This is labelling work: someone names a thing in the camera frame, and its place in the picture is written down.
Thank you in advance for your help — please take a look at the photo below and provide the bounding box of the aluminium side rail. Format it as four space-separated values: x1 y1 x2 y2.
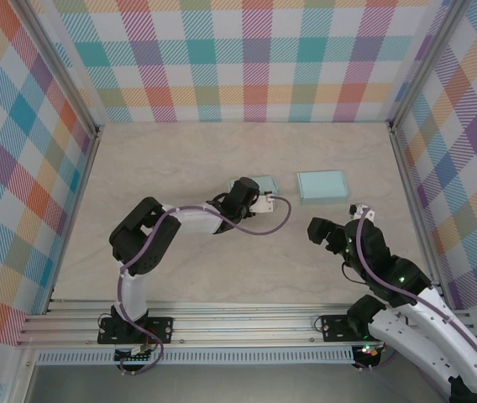
388 121 450 310
45 125 105 316

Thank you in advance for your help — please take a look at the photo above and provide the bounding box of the white slotted cable duct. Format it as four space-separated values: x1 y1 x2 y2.
36 346 357 366

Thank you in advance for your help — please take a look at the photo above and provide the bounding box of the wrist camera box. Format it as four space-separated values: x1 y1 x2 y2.
249 191 278 214
349 202 378 222

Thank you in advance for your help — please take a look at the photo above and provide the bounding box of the circuit board with lit LED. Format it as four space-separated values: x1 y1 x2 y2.
354 344 385 360

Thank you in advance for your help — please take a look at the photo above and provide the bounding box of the grey metal sheet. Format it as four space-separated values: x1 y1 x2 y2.
26 364 453 403

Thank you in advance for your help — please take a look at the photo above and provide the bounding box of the short aluminium frame post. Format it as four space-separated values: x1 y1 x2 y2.
9 347 40 403

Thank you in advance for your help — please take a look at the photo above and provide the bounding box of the wide aluminium base rail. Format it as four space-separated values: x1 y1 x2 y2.
15 298 477 348

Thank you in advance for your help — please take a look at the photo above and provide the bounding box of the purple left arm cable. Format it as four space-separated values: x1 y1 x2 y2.
116 195 293 376

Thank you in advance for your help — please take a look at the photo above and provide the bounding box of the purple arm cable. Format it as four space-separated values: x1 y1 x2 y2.
116 195 293 376
354 207 477 391

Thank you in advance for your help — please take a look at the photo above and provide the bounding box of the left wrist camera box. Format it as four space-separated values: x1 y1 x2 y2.
249 191 278 214

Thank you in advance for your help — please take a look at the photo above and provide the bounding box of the small green circuit board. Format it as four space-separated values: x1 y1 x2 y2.
114 346 155 363

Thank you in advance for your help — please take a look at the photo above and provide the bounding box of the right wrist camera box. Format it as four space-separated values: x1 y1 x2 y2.
349 202 378 222

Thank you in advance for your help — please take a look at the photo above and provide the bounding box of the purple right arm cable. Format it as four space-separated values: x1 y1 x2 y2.
354 207 477 391

